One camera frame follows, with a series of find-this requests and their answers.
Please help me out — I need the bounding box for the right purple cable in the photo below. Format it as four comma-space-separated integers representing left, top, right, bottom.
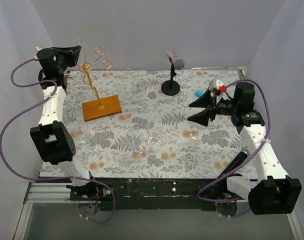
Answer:
196, 79, 272, 218

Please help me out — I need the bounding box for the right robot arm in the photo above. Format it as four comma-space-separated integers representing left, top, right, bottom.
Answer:
188, 79, 302, 215

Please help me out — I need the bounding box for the gold wire wine glass rack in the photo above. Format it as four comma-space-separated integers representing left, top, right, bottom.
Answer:
65, 46, 122, 122

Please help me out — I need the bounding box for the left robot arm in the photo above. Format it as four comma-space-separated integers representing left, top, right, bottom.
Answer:
30, 45, 99, 200

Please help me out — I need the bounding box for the blue cylinder toy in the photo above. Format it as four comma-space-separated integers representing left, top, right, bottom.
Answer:
195, 90, 205, 97

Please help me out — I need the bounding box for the floral tablecloth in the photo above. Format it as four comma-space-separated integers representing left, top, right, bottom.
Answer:
39, 69, 262, 180

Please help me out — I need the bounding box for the glitter microphone on stand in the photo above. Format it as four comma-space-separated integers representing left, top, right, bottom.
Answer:
167, 51, 185, 70

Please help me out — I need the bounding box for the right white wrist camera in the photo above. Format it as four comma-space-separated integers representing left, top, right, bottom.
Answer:
208, 79, 227, 104

